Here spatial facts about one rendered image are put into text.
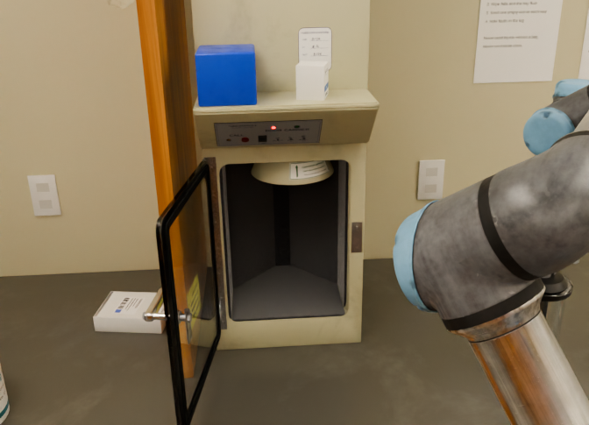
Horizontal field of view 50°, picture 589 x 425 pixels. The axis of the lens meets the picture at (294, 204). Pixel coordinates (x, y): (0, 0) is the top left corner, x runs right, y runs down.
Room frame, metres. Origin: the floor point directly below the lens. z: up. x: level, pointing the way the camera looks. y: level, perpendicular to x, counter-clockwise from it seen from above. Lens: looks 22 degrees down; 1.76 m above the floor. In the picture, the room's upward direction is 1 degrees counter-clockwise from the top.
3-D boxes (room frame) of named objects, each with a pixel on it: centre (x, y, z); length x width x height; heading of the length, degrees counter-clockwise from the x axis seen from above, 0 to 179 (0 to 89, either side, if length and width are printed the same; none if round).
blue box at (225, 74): (1.12, 0.11, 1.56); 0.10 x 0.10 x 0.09; 4
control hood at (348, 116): (1.12, 0.01, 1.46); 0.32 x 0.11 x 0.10; 94
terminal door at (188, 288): (1.00, 0.18, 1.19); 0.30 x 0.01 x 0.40; 174
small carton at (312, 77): (1.12, -0.04, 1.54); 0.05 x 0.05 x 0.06; 79
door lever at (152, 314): (0.93, 0.22, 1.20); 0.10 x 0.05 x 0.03; 174
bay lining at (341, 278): (1.30, 0.02, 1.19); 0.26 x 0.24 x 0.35; 94
